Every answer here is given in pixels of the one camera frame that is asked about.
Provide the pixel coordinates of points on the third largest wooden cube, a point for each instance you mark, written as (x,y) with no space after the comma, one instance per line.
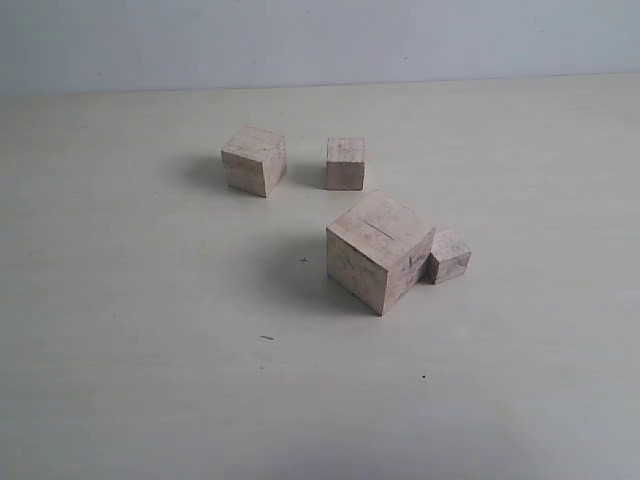
(345,164)

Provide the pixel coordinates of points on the second largest wooden cube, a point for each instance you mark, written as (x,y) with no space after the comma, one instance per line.
(254,160)

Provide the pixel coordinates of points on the smallest wooden cube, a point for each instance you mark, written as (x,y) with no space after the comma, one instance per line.
(449,256)

